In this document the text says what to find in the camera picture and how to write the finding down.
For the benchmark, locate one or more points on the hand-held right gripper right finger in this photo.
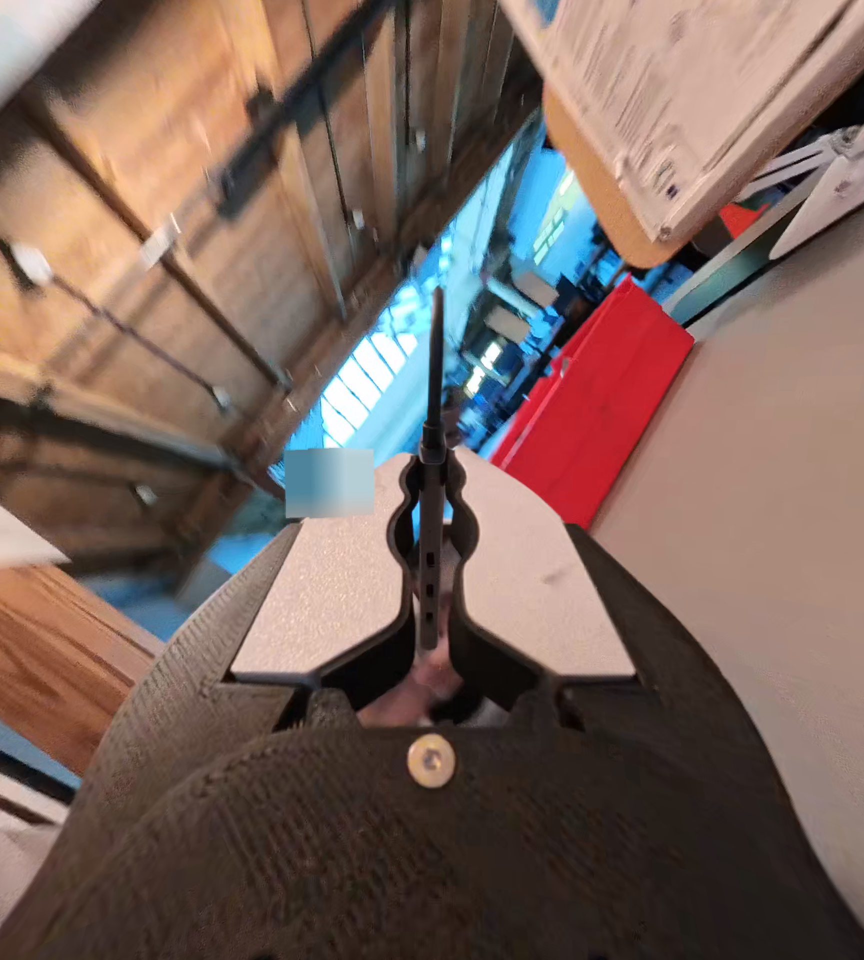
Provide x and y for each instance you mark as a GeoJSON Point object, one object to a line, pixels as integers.
{"type": "Point", "coordinates": [537, 600]}

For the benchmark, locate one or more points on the wooden document stand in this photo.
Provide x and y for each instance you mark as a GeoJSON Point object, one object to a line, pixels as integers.
{"type": "Point", "coordinates": [604, 210]}

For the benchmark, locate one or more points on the grey USB hub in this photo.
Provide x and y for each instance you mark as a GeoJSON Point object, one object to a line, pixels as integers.
{"type": "Point", "coordinates": [432, 540]}

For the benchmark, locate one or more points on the red plastic bin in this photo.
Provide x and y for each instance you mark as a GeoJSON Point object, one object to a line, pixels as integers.
{"type": "Point", "coordinates": [597, 412]}

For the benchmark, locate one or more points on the grey desk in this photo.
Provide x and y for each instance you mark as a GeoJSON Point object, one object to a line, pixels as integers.
{"type": "Point", "coordinates": [777, 525]}

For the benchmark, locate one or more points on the white instruction board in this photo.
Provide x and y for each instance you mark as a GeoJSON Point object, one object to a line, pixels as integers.
{"type": "Point", "coordinates": [702, 90]}

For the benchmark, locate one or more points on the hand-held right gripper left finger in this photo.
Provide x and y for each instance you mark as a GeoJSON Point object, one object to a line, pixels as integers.
{"type": "Point", "coordinates": [327, 600]}

